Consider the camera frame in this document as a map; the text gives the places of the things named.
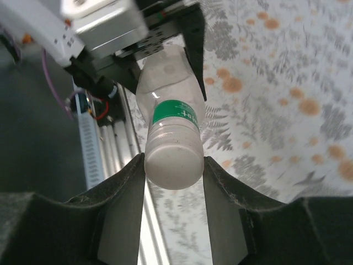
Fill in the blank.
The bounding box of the wide aluminium frame rail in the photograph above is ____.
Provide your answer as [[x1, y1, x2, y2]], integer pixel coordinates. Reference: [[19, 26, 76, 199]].
[[96, 84, 173, 265]]

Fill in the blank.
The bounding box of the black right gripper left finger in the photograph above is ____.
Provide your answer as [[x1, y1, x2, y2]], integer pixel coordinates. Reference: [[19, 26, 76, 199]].
[[0, 153, 146, 265]]

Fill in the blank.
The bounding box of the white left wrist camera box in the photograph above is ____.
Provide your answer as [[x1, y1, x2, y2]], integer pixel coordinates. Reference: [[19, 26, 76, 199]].
[[0, 0, 148, 67]]

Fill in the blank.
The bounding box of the small circuit board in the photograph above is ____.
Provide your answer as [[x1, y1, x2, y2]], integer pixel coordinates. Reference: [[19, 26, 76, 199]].
[[70, 92, 93, 115]]

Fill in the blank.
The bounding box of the green label plastic bottle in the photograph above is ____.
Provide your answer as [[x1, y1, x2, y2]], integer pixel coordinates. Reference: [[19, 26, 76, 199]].
[[135, 45, 207, 169]]

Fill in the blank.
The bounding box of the perforated grey cable duct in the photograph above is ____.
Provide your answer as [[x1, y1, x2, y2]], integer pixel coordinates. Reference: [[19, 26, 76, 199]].
[[78, 113, 105, 190]]

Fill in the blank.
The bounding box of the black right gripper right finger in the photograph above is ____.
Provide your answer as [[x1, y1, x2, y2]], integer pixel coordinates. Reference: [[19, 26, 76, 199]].
[[204, 156, 353, 265]]

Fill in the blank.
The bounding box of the floral patterned tablecloth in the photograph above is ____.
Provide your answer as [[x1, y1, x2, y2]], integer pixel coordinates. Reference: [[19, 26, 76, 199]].
[[129, 0, 353, 265]]

